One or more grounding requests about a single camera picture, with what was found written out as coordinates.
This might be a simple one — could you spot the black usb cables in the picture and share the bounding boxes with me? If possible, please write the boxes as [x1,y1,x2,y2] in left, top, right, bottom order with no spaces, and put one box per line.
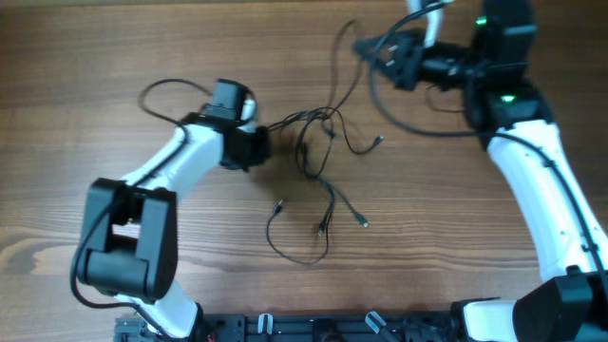
[265,19,385,266]

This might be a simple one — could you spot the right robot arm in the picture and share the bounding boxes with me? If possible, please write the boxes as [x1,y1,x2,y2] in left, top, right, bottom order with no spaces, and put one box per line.
[353,1,607,341]

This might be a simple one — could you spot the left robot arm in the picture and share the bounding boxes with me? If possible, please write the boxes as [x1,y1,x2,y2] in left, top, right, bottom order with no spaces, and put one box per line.
[68,79,271,341]

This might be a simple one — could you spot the left camera cable black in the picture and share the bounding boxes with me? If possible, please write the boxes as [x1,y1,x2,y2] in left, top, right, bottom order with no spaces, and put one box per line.
[1,80,170,341]

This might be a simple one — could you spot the camera cable black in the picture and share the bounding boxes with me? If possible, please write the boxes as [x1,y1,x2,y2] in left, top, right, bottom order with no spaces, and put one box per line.
[1,80,170,341]
[369,0,607,284]

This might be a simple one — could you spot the right camera cable black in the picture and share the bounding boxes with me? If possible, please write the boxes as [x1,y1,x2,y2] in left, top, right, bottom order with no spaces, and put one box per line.
[369,0,607,284]

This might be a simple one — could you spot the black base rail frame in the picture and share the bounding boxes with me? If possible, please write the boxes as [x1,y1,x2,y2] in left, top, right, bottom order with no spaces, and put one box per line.
[113,311,457,342]

